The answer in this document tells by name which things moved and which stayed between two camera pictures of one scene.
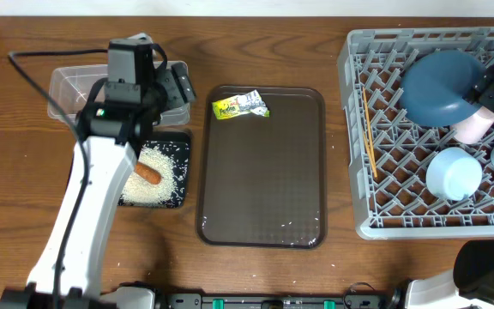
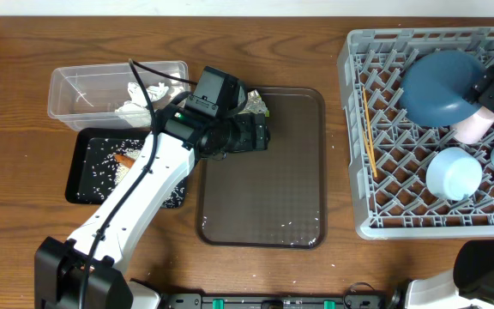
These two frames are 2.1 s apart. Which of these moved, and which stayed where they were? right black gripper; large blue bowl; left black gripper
Moved: left black gripper
Stayed: right black gripper; large blue bowl
